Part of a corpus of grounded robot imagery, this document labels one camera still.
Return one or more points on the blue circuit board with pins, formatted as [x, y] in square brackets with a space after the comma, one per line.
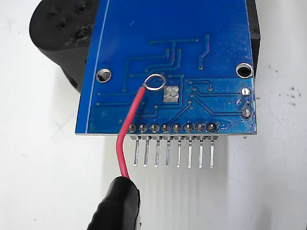
[172, 48]

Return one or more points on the black plastic board bracket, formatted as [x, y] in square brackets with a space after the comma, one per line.
[60, 31]

